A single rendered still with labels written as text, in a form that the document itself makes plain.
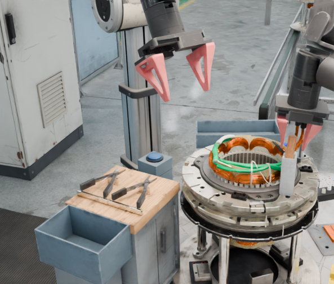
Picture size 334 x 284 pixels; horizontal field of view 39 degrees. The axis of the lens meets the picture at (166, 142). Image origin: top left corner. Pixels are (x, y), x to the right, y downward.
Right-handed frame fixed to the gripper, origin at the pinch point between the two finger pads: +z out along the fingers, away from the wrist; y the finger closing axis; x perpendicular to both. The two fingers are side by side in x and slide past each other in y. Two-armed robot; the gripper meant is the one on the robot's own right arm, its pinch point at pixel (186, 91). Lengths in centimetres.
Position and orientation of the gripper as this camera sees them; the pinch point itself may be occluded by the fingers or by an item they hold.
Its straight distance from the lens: 79.5
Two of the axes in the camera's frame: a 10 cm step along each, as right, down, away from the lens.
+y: 8.3, -2.7, 4.9
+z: 3.0, 9.5, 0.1
